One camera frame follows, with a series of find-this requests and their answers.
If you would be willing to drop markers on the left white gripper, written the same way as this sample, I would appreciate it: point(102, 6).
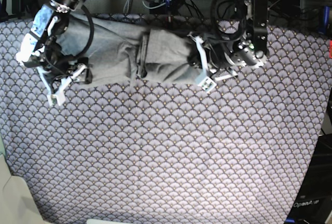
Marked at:
point(198, 59)

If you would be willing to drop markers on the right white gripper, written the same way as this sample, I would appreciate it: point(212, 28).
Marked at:
point(56, 85)

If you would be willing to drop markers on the light grey T-shirt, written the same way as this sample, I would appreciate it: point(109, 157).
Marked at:
point(121, 52)

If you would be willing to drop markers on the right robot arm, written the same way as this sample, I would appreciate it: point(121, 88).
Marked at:
point(39, 49)

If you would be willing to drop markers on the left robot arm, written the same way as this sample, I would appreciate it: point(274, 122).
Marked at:
point(221, 52)

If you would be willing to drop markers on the red black centre clamp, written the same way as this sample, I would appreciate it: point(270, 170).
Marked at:
point(168, 10)

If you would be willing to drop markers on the purple fan-pattern tablecloth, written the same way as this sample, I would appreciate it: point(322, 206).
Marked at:
point(145, 152)

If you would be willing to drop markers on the red right edge clamp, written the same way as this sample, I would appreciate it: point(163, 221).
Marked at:
point(330, 49)

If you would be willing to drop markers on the white plastic bin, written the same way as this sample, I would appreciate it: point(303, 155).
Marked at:
point(17, 203)

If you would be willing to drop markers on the black OpenArm box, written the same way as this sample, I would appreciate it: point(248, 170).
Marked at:
point(313, 202)

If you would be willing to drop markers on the blue right clamp handle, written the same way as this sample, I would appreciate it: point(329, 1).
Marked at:
point(325, 20)

